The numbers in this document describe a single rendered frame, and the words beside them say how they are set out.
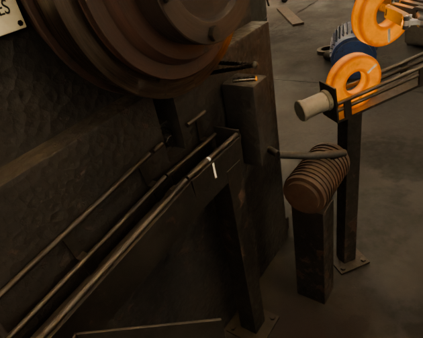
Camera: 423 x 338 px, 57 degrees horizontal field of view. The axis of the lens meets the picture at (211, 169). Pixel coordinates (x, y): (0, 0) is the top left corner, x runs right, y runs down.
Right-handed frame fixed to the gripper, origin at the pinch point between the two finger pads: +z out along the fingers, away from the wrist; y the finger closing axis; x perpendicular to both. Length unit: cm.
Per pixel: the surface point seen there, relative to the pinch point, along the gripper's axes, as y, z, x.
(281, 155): -27.0, 1.5, -32.3
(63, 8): -66, -17, 18
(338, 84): -5.3, 8.4, -21.1
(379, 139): 64, 67, -96
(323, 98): -10.3, 7.7, -23.5
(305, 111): -16.7, 6.7, -25.0
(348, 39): 93, 137, -68
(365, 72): 2.6, 7.7, -19.7
